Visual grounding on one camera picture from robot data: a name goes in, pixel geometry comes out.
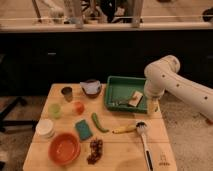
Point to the yellow banana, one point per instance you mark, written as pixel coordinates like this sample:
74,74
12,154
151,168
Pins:
124,129

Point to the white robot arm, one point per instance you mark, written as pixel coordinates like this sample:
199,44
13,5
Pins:
162,75

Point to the dark bowl with cloth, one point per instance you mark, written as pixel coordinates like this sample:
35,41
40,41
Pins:
91,88

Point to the orange bowl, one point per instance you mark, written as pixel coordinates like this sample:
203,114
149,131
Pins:
64,149

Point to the orange tomato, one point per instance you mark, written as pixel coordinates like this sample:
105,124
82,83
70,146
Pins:
79,107

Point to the green plastic tray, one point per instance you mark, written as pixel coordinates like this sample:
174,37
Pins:
119,90

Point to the green chili pepper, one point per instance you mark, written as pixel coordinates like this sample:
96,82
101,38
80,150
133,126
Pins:
96,122

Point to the black office chair base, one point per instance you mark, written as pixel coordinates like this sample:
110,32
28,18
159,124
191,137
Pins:
10,123

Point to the dark brown cup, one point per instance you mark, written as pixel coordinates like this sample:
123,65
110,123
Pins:
67,93

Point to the white dish brush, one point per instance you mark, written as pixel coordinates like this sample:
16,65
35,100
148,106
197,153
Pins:
141,130

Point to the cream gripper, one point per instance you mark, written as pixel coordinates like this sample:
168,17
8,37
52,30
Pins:
152,106

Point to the teal sponge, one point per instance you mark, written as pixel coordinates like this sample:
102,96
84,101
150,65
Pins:
83,130

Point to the dark grape bunch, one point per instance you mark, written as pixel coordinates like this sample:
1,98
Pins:
96,146

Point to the light green cup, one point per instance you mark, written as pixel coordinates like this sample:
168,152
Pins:
55,111

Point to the white lidded container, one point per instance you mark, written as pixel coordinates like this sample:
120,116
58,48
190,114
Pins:
45,128

